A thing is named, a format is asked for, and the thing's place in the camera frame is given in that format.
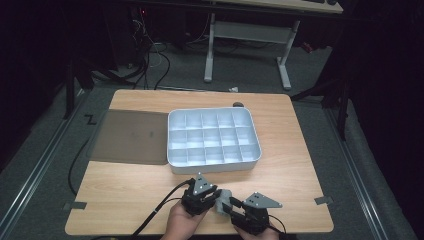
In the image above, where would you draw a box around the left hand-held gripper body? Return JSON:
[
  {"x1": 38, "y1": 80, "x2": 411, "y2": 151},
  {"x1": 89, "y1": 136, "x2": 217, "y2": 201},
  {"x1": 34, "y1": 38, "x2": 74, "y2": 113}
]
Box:
[{"x1": 181, "y1": 171, "x2": 221, "y2": 216}]

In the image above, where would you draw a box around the white compartment storage box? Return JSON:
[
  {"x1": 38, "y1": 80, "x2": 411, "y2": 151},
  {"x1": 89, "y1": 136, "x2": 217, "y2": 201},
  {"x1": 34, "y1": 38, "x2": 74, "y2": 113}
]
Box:
[{"x1": 166, "y1": 106, "x2": 263, "y2": 175}]

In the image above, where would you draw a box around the person's right hand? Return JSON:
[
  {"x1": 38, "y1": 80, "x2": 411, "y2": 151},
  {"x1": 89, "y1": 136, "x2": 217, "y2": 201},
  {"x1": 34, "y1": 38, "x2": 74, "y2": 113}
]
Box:
[{"x1": 233, "y1": 225, "x2": 280, "y2": 240}]

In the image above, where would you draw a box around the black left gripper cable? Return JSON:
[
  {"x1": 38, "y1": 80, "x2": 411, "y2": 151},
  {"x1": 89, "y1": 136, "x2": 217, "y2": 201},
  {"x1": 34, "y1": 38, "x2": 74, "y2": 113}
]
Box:
[{"x1": 129, "y1": 178, "x2": 196, "y2": 240}]

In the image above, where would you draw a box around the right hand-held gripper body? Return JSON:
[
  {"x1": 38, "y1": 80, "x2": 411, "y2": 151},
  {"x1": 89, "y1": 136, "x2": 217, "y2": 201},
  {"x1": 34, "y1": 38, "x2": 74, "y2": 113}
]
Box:
[{"x1": 229, "y1": 191, "x2": 284, "y2": 236}]

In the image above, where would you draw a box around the metal floor rail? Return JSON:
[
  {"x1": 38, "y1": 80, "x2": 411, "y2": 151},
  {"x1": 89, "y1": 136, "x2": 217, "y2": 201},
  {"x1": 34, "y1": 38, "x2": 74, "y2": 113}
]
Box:
[
  {"x1": 0, "y1": 89, "x2": 92, "y2": 236},
  {"x1": 323, "y1": 105, "x2": 390, "y2": 240}
]

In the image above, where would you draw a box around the white metal frame desk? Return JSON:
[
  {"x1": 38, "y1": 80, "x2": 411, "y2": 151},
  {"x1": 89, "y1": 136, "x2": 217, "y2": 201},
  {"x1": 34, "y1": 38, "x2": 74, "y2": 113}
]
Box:
[{"x1": 203, "y1": 0, "x2": 345, "y2": 91}]

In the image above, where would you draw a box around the grey sock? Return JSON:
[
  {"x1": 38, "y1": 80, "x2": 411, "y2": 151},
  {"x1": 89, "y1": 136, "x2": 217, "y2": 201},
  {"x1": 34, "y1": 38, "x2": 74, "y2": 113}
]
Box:
[{"x1": 214, "y1": 188, "x2": 234, "y2": 215}]

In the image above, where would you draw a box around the black floor cable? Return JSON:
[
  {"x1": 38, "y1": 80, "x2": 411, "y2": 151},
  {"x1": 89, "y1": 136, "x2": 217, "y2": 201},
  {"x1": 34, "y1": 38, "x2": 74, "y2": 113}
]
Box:
[{"x1": 67, "y1": 137, "x2": 93, "y2": 198}]

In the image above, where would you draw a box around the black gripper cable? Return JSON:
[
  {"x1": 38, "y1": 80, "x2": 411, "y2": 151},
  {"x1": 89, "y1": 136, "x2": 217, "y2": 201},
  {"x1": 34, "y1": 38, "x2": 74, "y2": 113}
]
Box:
[
  {"x1": 129, "y1": 178, "x2": 196, "y2": 240},
  {"x1": 265, "y1": 213, "x2": 288, "y2": 235}
]

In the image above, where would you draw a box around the black metal stand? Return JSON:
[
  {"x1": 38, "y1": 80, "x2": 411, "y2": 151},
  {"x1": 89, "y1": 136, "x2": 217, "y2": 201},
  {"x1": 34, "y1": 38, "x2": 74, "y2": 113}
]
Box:
[
  {"x1": 289, "y1": 74, "x2": 352, "y2": 142},
  {"x1": 62, "y1": 58, "x2": 96, "y2": 121}
]

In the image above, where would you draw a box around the person's left hand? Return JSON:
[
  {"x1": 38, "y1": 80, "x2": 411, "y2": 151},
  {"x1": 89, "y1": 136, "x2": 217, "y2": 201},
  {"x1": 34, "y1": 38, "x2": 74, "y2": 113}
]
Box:
[{"x1": 161, "y1": 200, "x2": 208, "y2": 240}]

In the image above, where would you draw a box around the brown translucent box lid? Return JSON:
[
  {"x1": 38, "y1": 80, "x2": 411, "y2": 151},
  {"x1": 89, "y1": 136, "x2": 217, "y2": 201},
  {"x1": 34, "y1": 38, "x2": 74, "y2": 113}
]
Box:
[{"x1": 89, "y1": 108, "x2": 170, "y2": 166}]

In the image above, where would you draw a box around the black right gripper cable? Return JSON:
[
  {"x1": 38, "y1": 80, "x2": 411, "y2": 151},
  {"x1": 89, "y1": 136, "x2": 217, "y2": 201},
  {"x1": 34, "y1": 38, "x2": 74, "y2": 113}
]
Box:
[{"x1": 265, "y1": 213, "x2": 288, "y2": 235}]

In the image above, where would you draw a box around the bundle of floor cables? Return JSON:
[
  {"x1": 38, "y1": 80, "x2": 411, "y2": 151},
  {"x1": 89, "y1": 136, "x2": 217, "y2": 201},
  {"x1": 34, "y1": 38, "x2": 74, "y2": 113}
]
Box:
[{"x1": 128, "y1": 8, "x2": 172, "y2": 91}]

